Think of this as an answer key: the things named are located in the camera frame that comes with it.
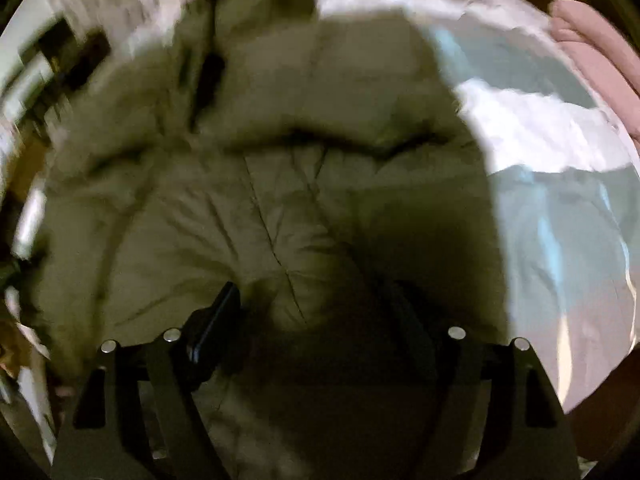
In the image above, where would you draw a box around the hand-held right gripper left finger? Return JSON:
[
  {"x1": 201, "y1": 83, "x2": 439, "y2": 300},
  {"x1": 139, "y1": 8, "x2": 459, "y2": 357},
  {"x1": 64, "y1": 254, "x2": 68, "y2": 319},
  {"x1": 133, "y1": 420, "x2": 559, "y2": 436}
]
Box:
[{"x1": 51, "y1": 281, "x2": 242, "y2": 480}]

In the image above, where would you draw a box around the light blue bed sheet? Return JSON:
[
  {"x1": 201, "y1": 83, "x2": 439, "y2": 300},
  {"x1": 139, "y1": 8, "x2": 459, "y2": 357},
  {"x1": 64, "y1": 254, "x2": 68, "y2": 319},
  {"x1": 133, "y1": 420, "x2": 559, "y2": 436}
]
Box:
[{"x1": 300, "y1": 0, "x2": 640, "y2": 476}]

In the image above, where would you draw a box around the olive green puffer jacket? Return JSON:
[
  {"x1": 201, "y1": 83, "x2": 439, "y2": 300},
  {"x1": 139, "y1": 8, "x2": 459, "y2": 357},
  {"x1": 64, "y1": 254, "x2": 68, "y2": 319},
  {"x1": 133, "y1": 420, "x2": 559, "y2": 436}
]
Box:
[{"x1": 30, "y1": 0, "x2": 516, "y2": 480}]

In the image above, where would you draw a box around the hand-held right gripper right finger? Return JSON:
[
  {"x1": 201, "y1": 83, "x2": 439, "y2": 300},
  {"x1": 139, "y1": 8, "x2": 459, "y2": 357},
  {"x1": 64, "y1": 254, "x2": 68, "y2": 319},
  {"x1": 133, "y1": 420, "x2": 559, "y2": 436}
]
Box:
[{"x1": 387, "y1": 280, "x2": 588, "y2": 480}]

